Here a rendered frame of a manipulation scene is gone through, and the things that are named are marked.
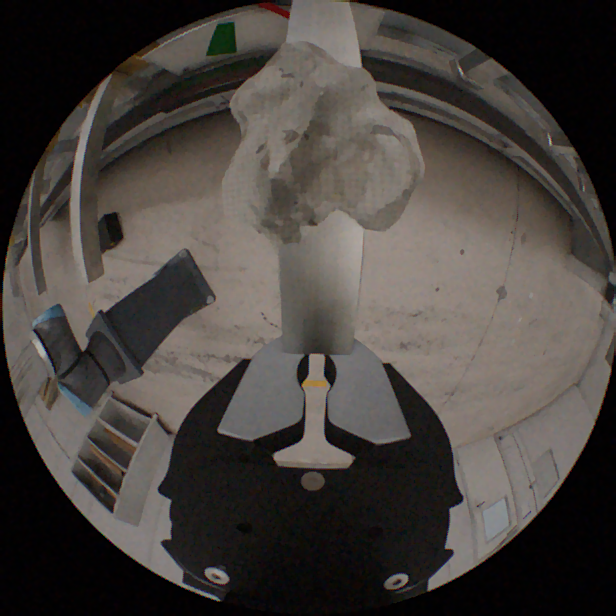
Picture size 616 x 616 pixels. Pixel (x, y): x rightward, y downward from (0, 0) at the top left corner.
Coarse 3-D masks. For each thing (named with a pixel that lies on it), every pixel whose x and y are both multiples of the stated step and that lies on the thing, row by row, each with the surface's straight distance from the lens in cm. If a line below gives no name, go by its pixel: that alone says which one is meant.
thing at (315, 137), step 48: (288, 48) 9; (240, 96) 8; (288, 96) 9; (336, 96) 7; (240, 144) 8; (288, 144) 6; (336, 144) 7; (384, 144) 7; (240, 192) 8; (288, 192) 6; (336, 192) 7; (384, 192) 7; (288, 240) 7
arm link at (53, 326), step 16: (48, 320) 70; (64, 320) 74; (32, 336) 72; (48, 336) 70; (64, 336) 72; (32, 352) 70; (48, 352) 69; (64, 352) 72; (16, 368) 69; (32, 368) 68; (48, 368) 70; (64, 368) 73; (16, 384) 68; (32, 384) 69; (32, 400) 71
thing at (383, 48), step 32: (224, 64) 35; (384, 64) 34; (416, 64) 36; (448, 64) 41; (160, 96) 41; (448, 96) 41; (480, 96) 40; (128, 128) 52; (512, 128) 48; (64, 160) 73; (544, 160) 59; (576, 192) 74; (608, 256) 160
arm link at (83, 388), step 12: (84, 360) 76; (72, 372) 73; (84, 372) 75; (96, 372) 76; (60, 384) 77; (72, 384) 74; (84, 384) 74; (96, 384) 76; (72, 396) 74; (84, 396) 75; (96, 396) 78; (84, 408) 76
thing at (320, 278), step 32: (320, 0) 16; (288, 32) 12; (320, 32) 12; (352, 32) 12; (352, 64) 10; (320, 224) 8; (352, 224) 8; (288, 256) 8; (320, 256) 8; (352, 256) 8; (288, 288) 8; (320, 288) 8; (352, 288) 8; (288, 320) 9; (320, 320) 9; (352, 320) 9; (288, 352) 10; (320, 352) 10
